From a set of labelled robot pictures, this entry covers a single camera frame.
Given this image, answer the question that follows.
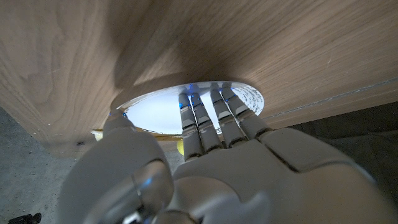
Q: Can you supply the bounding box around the black floor adapter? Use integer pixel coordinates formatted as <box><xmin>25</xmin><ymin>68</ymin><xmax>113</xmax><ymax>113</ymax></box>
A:
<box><xmin>7</xmin><ymin>212</ymin><xmax>43</xmax><ymax>224</ymax></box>

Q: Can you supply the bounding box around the pale yellow sponge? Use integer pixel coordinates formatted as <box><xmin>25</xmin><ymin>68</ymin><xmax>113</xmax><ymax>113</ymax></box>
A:
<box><xmin>90</xmin><ymin>129</ymin><xmax>105</xmax><ymax>141</ymax></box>

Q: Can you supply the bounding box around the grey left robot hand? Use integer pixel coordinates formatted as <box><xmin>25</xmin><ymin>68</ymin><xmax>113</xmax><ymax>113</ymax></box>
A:
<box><xmin>57</xmin><ymin>81</ymin><xmax>398</xmax><ymax>224</ymax></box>

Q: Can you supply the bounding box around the white gold-rimmed paper plate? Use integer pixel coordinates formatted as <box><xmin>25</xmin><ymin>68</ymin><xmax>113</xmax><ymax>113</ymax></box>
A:
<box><xmin>118</xmin><ymin>80</ymin><xmax>265</xmax><ymax>141</ymax></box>

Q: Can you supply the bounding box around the black backdrop curtain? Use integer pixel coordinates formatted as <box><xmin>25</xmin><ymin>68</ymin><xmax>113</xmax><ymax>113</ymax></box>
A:
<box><xmin>287</xmin><ymin>101</ymin><xmax>398</xmax><ymax>206</ymax></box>

